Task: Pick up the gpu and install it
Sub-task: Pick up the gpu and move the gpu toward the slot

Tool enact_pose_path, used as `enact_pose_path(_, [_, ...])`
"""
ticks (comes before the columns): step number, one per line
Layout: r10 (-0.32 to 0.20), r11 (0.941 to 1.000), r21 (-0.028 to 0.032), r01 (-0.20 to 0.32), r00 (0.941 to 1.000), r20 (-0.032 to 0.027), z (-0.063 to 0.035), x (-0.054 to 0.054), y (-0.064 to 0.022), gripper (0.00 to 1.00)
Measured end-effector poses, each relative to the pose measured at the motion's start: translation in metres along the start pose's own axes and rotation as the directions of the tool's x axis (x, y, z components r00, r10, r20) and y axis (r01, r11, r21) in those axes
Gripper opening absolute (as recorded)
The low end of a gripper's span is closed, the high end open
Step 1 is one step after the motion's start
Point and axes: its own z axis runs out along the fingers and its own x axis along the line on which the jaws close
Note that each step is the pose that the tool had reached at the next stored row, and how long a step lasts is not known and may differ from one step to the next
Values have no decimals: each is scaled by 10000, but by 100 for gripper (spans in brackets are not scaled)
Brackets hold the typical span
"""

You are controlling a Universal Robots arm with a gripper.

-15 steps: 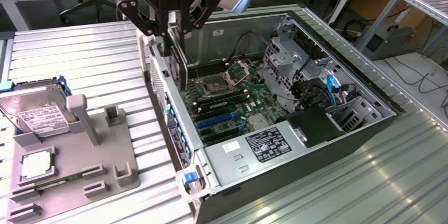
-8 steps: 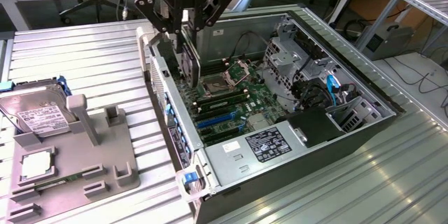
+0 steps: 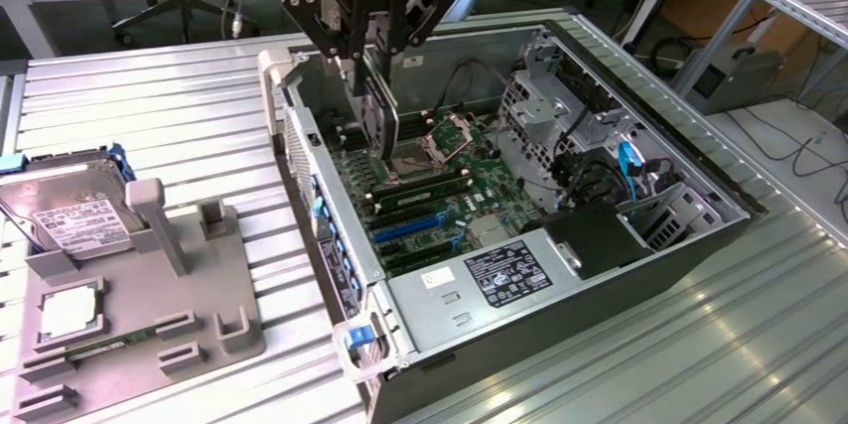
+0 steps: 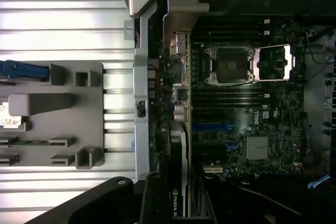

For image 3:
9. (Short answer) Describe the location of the Nvidia graphics card with bracket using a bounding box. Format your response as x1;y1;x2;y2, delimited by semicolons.
322;11;402;175

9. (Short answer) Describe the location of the black office chair base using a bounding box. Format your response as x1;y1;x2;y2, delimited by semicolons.
107;0;261;47

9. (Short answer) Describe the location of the metal socket cover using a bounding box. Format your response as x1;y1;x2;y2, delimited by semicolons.
422;113;490;160

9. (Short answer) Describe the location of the gray metal drive cage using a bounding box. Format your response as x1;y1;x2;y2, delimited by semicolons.
495;69;641;187

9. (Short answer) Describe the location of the CPU socket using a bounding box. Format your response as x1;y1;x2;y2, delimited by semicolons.
387;144;439;183

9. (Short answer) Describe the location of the black labelled RAM stick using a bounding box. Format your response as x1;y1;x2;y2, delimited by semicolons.
375;180;469;211

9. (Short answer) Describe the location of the green motherboard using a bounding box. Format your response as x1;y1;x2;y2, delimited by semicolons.
326;110;554;279

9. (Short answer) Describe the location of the blue expansion slot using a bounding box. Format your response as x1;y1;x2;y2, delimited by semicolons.
369;212;446;245

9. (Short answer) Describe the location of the silver chipset heatsink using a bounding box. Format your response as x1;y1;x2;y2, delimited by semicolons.
470;217;517;241

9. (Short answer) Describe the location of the long black expansion slot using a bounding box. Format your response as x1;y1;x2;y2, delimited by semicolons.
377;237;455;260
386;248;465;272

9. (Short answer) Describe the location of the gray box device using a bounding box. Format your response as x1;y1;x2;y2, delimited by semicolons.
674;44;787;116

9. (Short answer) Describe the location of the silver hard disk blue carrier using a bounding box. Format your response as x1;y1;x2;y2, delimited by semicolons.
0;143;143;262

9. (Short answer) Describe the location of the gray power supply unit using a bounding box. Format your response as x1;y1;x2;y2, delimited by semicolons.
385;232;587;354

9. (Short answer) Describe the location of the gray plastic parts rack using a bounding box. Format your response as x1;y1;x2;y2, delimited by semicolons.
10;178;267;423

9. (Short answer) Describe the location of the open black PC case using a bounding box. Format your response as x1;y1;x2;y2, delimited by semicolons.
255;20;769;424

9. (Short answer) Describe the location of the green RAM stick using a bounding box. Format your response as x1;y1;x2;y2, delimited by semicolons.
62;327;161;361

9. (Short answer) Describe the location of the silver CPU chip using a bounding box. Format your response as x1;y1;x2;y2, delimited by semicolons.
37;288;102;342

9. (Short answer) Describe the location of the black looped wire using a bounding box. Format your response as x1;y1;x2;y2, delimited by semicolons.
443;59;506;120

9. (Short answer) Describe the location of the black wire bundle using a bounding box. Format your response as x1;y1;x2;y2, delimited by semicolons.
549;150;630;210

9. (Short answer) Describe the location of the blue disk wire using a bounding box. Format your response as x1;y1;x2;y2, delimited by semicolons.
614;140;649;205

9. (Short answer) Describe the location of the black plastic duct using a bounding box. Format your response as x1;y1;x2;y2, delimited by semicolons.
521;205;654;282

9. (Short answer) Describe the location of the aluminium profile frame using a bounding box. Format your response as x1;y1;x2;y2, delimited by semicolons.
671;0;848;115

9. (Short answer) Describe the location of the metal disk bay bracket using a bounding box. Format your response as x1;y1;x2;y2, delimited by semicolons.
613;183;725;252

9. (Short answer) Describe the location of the black disk wire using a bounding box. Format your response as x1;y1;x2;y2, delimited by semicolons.
0;203;38;252

